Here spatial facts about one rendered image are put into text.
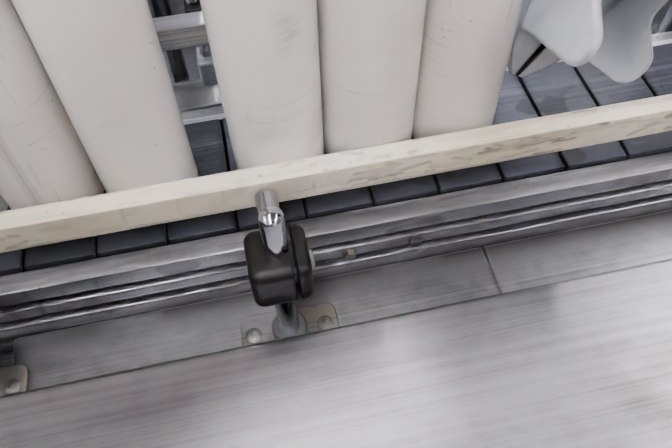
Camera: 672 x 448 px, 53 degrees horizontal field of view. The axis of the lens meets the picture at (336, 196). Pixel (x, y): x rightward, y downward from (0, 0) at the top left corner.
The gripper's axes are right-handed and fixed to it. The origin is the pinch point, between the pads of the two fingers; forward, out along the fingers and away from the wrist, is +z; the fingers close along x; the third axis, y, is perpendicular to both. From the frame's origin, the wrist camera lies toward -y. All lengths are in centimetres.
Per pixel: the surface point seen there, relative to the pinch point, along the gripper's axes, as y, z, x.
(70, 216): 4.7, 14.2, -20.8
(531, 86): -1.8, 3.5, 4.7
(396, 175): 4.7, 7.0, -5.6
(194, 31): -2.4, 6.6, -16.4
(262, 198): 5.4, 9.8, -12.4
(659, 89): 0.2, -0.4, 11.4
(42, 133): 2.5, 10.9, -22.7
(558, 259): 8.0, 8.3, 6.4
